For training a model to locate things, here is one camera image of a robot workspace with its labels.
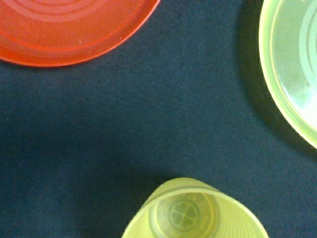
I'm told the red plastic plate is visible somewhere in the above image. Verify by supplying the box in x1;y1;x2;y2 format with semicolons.
0;0;159;67

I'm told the black tablecloth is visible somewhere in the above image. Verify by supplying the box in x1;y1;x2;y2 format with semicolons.
0;0;317;238

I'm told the yellow plastic cup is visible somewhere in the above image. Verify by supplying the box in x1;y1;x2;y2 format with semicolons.
122;178;268;238

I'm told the yellow plastic plate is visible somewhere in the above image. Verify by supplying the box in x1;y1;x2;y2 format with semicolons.
259;0;317;147

